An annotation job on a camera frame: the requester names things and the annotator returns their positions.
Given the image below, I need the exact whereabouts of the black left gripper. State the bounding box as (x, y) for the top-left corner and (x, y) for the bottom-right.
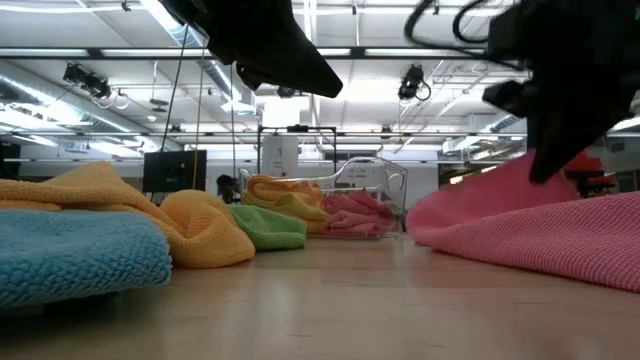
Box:
(159, 0), (345, 99)

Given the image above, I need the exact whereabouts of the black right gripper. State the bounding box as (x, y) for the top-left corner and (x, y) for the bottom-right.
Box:
(482, 0), (640, 185)

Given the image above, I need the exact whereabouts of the black hanging cable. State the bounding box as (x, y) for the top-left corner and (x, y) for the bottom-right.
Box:
(159, 24), (190, 152)

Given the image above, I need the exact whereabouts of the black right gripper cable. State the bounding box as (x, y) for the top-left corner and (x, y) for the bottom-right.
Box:
(403, 0), (526, 71)

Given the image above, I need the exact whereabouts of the person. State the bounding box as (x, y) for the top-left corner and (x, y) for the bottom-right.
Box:
(216, 173), (242, 205)

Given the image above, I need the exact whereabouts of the clear plastic bin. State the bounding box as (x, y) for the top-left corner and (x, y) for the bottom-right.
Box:
(238, 156), (409, 240)

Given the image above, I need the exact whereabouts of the yellow microfiber towel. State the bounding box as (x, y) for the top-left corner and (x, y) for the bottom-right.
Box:
(243, 192), (332, 222)

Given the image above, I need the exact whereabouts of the blue microfiber towel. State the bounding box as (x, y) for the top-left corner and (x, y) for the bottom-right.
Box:
(0, 208), (174, 309)

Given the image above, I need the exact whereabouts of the grey ceiling duct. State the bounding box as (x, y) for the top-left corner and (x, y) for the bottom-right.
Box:
(0, 59), (184, 152)

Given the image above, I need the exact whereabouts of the yellow hanging cord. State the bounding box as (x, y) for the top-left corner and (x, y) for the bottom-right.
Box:
(192, 47), (206, 191)

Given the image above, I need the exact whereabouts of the dark background equipment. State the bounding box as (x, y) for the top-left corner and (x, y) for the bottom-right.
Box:
(0, 142), (24, 180)

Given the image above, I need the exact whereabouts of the shelf rack with orange bins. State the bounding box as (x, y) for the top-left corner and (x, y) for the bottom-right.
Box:
(564, 149), (617, 199)

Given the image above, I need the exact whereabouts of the black monitor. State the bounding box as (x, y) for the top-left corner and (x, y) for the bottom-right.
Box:
(143, 149), (208, 194)

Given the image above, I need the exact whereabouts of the green microfiber towel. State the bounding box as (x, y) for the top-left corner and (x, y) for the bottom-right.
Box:
(227, 203), (308, 252)

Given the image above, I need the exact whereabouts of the pink microfiber towel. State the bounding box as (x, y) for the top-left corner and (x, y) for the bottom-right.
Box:
(405, 149), (640, 294)
(319, 188), (400, 238)

